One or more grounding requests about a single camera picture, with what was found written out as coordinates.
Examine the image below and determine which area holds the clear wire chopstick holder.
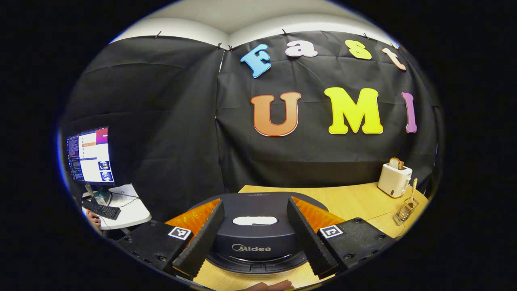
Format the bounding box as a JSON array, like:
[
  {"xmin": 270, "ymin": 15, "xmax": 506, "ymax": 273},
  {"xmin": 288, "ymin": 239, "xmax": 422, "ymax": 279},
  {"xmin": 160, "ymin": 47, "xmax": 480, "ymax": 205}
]
[{"xmin": 393, "ymin": 198, "xmax": 419, "ymax": 226}]

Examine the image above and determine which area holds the white toaster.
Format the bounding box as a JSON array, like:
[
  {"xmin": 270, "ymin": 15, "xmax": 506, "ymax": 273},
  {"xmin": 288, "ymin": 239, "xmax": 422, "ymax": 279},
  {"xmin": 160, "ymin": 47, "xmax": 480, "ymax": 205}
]
[{"xmin": 378, "ymin": 163, "xmax": 413, "ymax": 198}]

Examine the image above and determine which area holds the wooden spoon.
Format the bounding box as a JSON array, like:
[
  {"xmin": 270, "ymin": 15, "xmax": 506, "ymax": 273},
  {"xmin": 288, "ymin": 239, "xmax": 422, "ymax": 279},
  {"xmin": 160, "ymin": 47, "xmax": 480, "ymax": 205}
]
[{"xmin": 406, "ymin": 178, "xmax": 418, "ymax": 211}]

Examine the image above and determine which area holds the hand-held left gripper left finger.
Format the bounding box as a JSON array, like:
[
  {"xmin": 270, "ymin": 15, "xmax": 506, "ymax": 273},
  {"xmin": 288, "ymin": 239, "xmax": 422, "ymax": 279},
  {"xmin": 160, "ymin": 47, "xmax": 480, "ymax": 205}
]
[{"xmin": 115, "ymin": 198, "xmax": 225, "ymax": 280}]

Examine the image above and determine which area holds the white side table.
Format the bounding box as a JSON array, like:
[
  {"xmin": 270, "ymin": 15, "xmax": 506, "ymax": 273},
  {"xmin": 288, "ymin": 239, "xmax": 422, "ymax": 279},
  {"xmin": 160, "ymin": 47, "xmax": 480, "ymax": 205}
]
[{"xmin": 82, "ymin": 184, "xmax": 152, "ymax": 235}]

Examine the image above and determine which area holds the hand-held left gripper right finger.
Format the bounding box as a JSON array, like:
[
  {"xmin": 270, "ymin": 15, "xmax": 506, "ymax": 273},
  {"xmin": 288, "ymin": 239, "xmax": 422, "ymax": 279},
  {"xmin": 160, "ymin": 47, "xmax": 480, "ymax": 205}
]
[{"xmin": 286, "ymin": 196, "xmax": 396, "ymax": 280}]

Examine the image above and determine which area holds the black keyboard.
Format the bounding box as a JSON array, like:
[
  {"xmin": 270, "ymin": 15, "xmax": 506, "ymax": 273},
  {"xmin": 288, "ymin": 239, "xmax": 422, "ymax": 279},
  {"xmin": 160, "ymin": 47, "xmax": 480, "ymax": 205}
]
[{"xmin": 82, "ymin": 200, "xmax": 122, "ymax": 221}]

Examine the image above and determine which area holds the black backdrop cloth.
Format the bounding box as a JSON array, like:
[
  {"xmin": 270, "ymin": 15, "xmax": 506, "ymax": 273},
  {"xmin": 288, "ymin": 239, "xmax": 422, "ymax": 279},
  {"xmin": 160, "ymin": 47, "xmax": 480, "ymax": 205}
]
[{"xmin": 61, "ymin": 30, "xmax": 443, "ymax": 227}]

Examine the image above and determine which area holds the computer monitor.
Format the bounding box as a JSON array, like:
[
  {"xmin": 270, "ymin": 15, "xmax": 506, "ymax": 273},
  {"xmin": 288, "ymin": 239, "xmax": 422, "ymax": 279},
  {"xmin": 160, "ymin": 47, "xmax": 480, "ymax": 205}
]
[{"xmin": 66, "ymin": 127, "xmax": 116, "ymax": 207}]

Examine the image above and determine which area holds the black silver rice cooker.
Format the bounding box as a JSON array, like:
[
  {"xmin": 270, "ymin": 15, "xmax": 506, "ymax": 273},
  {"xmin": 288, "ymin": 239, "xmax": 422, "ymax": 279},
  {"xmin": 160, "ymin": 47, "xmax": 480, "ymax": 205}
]
[{"xmin": 184, "ymin": 192, "xmax": 330, "ymax": 276}]

